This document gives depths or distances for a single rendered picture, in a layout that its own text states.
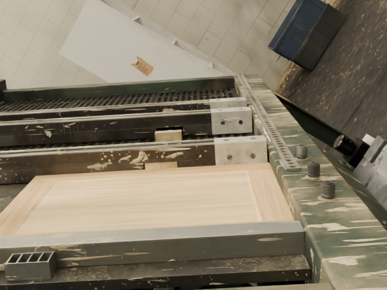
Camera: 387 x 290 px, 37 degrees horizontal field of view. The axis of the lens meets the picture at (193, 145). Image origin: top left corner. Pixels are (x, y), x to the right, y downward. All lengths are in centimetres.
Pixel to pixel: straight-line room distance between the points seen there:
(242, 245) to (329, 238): 14
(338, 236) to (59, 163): 77
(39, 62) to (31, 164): 538
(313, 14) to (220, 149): 421
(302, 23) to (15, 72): 326
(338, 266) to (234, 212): 34
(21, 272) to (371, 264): 52
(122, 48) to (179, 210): 410
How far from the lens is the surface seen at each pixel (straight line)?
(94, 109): 202
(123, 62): 518
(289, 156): 132
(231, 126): 181
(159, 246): 95
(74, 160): 144
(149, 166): 142
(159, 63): 515
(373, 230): 94
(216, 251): 95
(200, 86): 276
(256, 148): 140
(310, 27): 553
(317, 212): 100
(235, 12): 649
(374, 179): 125
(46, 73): 681
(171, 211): 113
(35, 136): 188
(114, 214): 114
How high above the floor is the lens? 123
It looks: 7 degrees down
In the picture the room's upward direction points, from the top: 60 degrees counter-clockwise
